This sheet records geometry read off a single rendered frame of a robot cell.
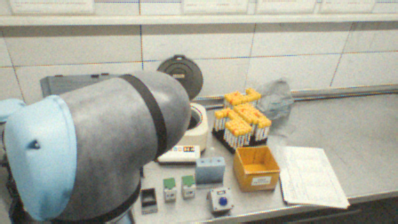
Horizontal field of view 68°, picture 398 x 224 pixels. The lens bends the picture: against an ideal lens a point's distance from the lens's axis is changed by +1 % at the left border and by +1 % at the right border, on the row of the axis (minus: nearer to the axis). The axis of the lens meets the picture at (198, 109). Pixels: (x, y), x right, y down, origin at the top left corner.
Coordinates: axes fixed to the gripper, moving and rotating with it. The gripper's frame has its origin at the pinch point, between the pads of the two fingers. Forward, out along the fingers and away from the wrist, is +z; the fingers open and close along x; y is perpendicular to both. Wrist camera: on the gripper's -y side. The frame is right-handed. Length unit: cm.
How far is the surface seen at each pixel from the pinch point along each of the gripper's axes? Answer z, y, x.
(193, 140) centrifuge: 0, -48, -23
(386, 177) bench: 9, -123, 2
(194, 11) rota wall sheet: -39, -54, -59
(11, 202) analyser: -4.2, 9.1, 0.8
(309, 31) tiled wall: -29, -113, -60
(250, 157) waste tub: 4, -69, -13
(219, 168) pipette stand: 1, -54, -6
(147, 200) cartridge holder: 5.3, -28.3, -0.6
